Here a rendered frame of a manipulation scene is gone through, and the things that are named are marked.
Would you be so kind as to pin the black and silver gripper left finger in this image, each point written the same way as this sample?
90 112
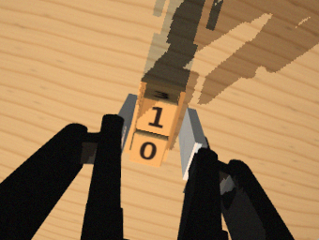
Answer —
29 194

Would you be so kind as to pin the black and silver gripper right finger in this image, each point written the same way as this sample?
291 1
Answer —
249 214

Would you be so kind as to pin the orange wooden cube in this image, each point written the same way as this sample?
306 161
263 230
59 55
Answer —
148 147
158 111

